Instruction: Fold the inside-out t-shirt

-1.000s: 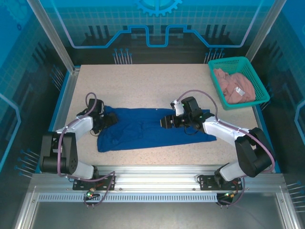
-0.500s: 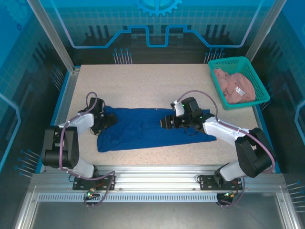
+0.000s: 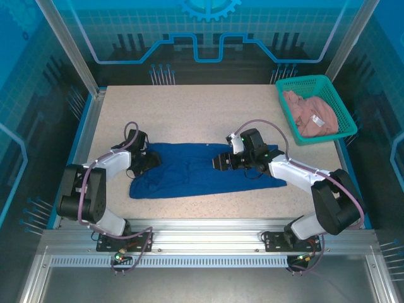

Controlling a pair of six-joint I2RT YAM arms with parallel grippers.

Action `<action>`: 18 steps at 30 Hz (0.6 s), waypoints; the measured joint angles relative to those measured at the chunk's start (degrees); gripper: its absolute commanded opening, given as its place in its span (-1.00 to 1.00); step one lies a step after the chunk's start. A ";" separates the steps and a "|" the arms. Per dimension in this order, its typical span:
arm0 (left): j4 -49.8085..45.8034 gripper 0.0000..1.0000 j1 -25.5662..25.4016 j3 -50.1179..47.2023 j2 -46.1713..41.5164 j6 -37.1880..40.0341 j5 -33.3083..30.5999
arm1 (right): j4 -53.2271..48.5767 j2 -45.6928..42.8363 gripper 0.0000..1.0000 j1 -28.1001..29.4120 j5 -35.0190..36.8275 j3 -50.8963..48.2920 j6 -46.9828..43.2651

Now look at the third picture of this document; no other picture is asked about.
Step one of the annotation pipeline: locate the blue printed t-shirt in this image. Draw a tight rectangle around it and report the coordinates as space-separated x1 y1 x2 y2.
128 142 288 199

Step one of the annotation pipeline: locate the pink garment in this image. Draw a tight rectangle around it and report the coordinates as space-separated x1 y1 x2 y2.
282 90 339 138

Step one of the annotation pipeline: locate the teal plastic mesh basket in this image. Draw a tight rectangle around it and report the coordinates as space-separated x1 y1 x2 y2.
274 74 359 147

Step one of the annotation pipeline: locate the small LED connector module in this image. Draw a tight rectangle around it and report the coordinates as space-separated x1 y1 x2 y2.
110 249 133 265
287 251 317 266

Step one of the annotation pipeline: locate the steel front shelf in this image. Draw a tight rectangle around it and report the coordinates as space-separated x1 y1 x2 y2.
17 244 400 303

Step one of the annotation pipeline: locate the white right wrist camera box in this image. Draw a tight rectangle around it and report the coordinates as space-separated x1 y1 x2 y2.
225 133 246 156

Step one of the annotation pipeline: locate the aluminium table side rail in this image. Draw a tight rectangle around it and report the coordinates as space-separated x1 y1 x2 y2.
52 89 107 230
334 138 364 230

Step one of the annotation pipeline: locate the aluminium mounting rail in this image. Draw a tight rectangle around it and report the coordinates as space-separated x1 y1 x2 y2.
40 218 377 257

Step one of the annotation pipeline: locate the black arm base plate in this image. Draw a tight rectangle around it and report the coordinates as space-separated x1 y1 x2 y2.
263 232 322 253
96 232 154 253

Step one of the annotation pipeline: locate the slotted grey cable duct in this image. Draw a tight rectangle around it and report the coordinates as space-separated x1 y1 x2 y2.
49 256 290 269

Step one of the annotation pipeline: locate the aluminium frame post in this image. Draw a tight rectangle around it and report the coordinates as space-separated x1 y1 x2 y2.
316 0 382 98
34 0 107 99

